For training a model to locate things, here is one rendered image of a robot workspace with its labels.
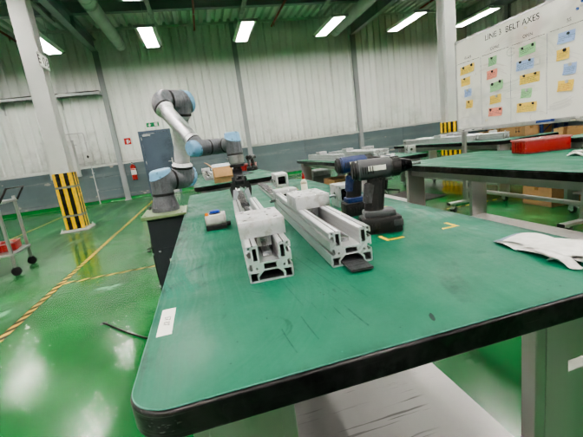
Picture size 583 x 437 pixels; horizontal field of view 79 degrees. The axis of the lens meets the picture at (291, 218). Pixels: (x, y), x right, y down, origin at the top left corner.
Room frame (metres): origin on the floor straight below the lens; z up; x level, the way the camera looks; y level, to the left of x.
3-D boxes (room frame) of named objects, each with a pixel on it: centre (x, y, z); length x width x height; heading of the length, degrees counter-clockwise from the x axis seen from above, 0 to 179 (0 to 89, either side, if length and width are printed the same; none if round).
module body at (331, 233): (1.17, -0.06, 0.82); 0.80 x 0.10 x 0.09; 10
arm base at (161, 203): (1.97, 0.69, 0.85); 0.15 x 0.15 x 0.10
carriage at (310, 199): (1.17, -0.06, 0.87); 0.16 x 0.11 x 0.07; 10
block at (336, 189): (1.52, -0.23, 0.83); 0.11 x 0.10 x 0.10; 101
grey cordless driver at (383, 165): (1.02, -0.29, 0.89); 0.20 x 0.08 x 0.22; 86
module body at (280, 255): (1.14, 0.13, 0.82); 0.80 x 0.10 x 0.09; 10
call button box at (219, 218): (1.39, 0.29, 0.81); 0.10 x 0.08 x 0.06; 100
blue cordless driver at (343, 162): (1.30, -0.29, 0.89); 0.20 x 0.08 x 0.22; 97
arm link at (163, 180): (1.97, 0.68, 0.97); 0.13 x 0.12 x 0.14; 138
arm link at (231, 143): (1.74, 0.23, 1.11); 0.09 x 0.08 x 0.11; 48
